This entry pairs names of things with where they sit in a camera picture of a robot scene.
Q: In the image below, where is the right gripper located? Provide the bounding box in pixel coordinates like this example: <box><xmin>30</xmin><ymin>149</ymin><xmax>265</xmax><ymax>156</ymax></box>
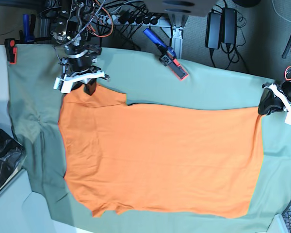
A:
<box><xmin>58</xmin><ymin>47</ymin><xmax>110</xmax><ymax>96</ymax></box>

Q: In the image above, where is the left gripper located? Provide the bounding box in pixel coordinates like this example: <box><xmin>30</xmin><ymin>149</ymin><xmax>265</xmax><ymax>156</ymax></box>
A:
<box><xmin>258</xmin><ymin>82</ymin><xmax>291</xmax><ymax>116</ymax></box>

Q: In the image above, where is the orange T-shirt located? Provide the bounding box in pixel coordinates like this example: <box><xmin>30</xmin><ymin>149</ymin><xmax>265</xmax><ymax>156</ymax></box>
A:
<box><xmin>58</xmin><ymin>86</ymin><xmax>263</xmax><ymax>218</ymax></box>

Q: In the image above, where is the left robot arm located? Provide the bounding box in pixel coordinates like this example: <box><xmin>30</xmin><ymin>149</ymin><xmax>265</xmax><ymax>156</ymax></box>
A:
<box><xmin>258</xmin><ymin>21</ymin><xmax>291</xmax><ymax>117</ymax></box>

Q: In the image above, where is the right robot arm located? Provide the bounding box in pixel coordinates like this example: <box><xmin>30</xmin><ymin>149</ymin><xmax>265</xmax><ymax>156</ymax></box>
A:
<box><xmin>51</xmin><ymin>0</ymin><xmax>109</xmax><ymax>95</ymax></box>

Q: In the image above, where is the green table cloth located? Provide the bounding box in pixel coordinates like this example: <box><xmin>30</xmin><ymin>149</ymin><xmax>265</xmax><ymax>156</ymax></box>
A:
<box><xmin>8</xmin><ymin>44</ymin><xmax>291</xmax><ymax>233</ymax></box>

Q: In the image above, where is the blue clamp at centre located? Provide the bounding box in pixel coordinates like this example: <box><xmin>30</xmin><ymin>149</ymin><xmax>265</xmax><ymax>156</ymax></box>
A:
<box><xmin>143</xmin><ymin>28</ymin><xmax>189</xmax><ymax>81</ymax></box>

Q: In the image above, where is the black power adapter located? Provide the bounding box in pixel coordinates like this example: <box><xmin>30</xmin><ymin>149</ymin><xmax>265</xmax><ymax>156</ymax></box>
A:
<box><xmin>205</xmin><ymin>12</ymin><xmax>221</xmax><ymax>49</ymax></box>
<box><xmin>222</xmin><ymin>8</ymin><xmax>237</xmax><ymax>45</ymax></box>

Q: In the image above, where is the black power adapter right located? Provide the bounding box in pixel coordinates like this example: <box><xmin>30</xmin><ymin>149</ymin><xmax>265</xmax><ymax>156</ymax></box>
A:
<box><xmin>205</xmin><ymin>12</ymin><xmax>221</xmax><ymax>49</ymax></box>

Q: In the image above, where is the black plastic bag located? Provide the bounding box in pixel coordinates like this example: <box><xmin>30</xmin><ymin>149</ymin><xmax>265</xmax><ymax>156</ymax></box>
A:
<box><xmin>0</xmin><ymin>129</ymin><xmax>24</xmax><ymax>188</ymax></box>

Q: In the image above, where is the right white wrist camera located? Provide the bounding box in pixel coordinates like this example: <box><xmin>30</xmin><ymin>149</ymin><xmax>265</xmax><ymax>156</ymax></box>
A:
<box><xmin>53</xmin><ymin>77</ymin><xmax>73</xmax><ymax>94</ymax></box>

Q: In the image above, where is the aluminium frame post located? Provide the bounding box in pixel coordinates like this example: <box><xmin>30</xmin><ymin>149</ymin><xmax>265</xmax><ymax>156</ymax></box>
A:
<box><xmin>161</xmin><ymin>14</ymin><xmax>188</xmax><ymax>59</ymax></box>

